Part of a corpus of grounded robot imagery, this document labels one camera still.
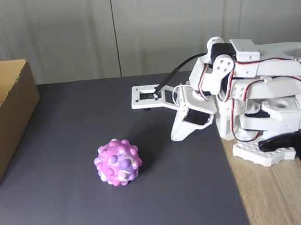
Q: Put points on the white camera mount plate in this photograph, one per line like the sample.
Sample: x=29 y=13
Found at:
x=139 y=101

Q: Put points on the brown cardboard box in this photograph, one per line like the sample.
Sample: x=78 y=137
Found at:
x=11 y=128

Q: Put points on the dark grey table mat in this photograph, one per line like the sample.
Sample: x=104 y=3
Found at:
x=70 y=215

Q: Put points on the pink purple knobbly ball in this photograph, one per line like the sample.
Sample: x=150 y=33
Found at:
x=118 y=163

